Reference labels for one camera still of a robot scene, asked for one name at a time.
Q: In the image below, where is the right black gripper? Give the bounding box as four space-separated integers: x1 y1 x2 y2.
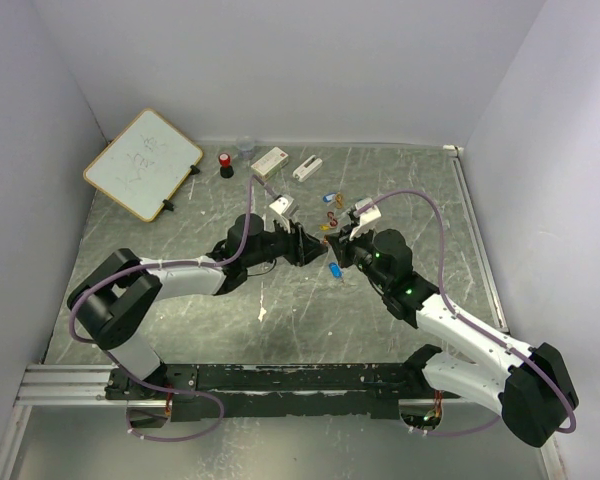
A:
326 221 390 292

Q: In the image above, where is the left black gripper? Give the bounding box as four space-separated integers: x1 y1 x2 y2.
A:
244 214 329 268

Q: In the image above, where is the red S-carabiner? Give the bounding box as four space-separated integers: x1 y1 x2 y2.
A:
327 211 338 227

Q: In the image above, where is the blue tag key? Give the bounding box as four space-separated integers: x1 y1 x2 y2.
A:
322 192 344 210
328 262 344 284

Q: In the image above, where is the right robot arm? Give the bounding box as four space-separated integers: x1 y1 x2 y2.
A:
325 228 579 447

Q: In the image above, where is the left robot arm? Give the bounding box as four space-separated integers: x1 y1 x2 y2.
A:
67 214 327 399

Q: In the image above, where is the white plastic device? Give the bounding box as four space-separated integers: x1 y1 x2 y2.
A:
293 155 323 183

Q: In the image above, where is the white green cardboard box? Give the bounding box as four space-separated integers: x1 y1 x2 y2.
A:
251 147 289 180

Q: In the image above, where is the red black stamp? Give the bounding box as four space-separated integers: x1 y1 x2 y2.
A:
218 152 234 179

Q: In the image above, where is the clear plastic cup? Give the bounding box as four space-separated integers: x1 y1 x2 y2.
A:
236 136 255 161

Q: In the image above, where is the wood-framed whiteboard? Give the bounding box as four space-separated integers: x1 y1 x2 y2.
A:
83 108 203 222

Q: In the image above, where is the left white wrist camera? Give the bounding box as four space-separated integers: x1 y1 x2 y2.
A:
268 195 298 225

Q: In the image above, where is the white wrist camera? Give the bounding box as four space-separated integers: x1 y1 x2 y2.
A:
268 195 298 225
349 198 381 240

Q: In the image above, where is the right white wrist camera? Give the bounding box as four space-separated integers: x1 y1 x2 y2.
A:
349 198 381 240

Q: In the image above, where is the aluminium rail frame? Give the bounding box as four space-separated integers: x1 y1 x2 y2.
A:
1 147 553 479

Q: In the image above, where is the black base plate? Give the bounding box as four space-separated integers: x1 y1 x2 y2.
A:
104 363 434 422

